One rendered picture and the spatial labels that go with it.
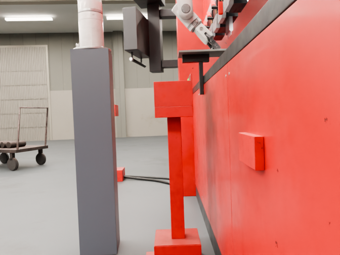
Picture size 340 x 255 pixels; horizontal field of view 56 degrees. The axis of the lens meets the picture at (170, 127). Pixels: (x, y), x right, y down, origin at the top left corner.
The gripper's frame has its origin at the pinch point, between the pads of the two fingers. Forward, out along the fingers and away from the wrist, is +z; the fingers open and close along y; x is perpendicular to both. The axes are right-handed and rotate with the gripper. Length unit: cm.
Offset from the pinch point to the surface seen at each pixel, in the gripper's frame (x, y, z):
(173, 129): 46, -36, 16
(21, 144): 231, 288, -102
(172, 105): 40, -43, 8
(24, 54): 259, 857, -444
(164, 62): 12, 139, -31
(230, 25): -12.2, -6.3, -3.5
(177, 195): 64, -36, 39
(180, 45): -1, 84, -25
